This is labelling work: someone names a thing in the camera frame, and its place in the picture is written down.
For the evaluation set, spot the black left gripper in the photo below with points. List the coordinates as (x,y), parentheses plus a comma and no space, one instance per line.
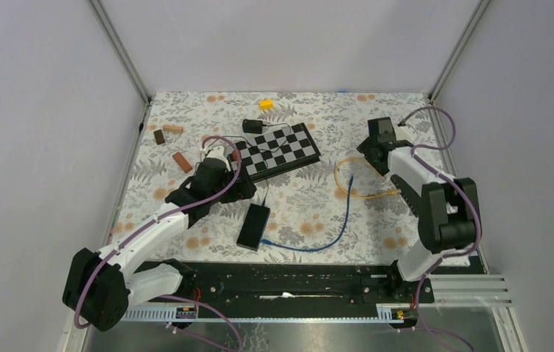
(241,190)

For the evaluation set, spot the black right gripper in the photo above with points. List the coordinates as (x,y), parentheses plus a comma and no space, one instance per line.
(366,147)

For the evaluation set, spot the small black network switch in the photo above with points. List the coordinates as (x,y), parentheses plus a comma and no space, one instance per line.
(253,227)

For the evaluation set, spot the black power adapter with cable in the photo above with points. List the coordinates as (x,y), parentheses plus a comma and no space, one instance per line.
(252,126)

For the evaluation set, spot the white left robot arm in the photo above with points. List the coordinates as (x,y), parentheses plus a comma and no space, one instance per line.
(101,285)

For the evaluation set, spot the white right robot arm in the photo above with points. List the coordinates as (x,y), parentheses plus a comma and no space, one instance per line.
(446,207)

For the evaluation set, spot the black white checkerboard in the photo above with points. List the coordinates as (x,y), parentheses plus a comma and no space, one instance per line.
(305,152)

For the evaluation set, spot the reddish brown wooden block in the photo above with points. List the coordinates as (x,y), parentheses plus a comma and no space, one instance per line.
(182,162)

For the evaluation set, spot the floral patterned table mat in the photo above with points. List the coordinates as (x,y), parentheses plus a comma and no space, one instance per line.
(336,211)

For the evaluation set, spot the light tan wooden block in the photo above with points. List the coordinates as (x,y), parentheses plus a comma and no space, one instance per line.
(173,129)

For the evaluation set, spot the dark brown wooden block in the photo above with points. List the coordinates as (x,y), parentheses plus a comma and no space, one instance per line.
(159,137)

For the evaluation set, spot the large black network switch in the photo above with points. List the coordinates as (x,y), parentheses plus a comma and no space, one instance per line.
(408,194)

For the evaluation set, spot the yellow block near wall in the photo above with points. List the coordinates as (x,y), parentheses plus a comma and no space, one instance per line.
(266,104)

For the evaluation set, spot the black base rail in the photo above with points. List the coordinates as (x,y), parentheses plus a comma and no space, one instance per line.
(296,290)

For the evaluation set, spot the slotted cable duct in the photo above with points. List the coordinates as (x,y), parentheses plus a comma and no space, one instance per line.
(188,313)

